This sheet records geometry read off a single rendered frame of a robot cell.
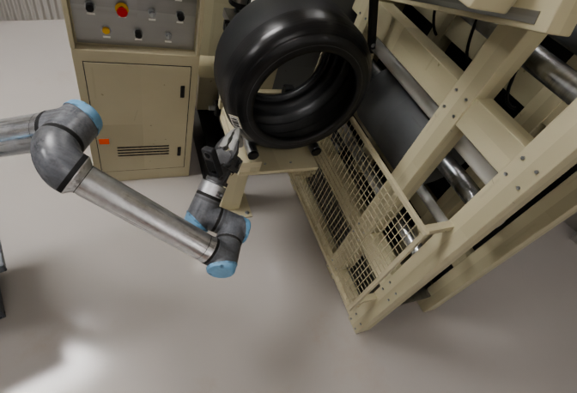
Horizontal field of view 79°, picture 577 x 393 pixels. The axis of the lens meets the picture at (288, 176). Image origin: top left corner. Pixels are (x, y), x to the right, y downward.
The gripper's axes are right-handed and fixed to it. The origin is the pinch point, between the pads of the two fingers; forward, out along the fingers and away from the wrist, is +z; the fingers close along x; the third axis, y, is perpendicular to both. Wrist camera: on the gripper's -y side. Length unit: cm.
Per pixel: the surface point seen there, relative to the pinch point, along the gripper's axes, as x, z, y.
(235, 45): -0.1, 21.2, -18.4
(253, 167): -0.2, -7.2, 21.9
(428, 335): 83, -47, 141
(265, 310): 3, -68, 88
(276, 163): 3.0, -0.3, 32.6
